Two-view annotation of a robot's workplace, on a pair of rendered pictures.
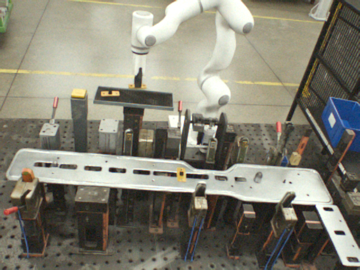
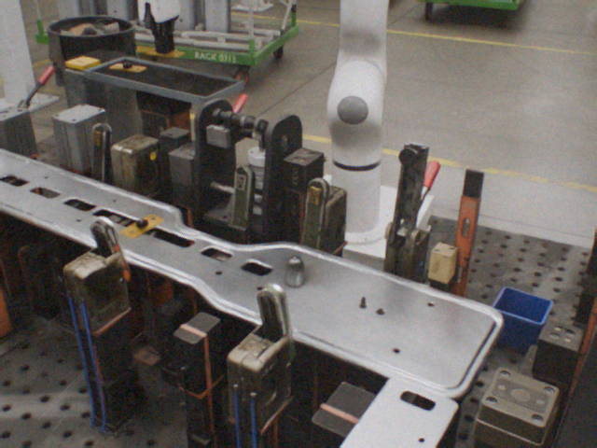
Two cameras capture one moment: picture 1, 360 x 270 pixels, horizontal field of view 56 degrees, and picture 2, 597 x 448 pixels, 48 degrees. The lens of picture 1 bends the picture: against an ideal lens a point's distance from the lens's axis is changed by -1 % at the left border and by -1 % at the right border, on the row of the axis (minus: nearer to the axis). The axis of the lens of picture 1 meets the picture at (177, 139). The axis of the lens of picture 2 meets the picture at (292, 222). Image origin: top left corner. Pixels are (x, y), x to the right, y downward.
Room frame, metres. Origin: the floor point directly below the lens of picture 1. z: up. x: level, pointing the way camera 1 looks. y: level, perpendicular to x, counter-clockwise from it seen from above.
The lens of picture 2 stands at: (0.43, -0.97, 1.64)
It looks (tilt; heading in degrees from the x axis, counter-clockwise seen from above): 30 degrees down; 40
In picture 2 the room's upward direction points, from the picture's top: straight up
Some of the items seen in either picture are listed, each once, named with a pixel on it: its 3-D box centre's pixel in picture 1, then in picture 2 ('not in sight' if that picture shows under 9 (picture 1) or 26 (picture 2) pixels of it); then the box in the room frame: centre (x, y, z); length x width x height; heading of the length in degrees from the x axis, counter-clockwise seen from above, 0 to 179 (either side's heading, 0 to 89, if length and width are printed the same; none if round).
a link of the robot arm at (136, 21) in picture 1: (142, 28); not in sight; (1.39, 0.23, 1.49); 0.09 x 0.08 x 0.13; 28
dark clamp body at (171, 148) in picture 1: (169, 162); (199, 228); (1.27, 0.02, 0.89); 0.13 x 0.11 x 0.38; 8
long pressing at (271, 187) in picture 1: (176, 176); (131, 227); (1.07, -0.02, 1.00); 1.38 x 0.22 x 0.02; 98
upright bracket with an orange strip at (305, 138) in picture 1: (291, 168); (455, 302); (1.32, -0.58, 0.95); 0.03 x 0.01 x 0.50; 98
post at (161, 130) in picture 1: (157, 157); (182, 213); (1.28, 0.08, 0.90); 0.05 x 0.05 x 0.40; 8
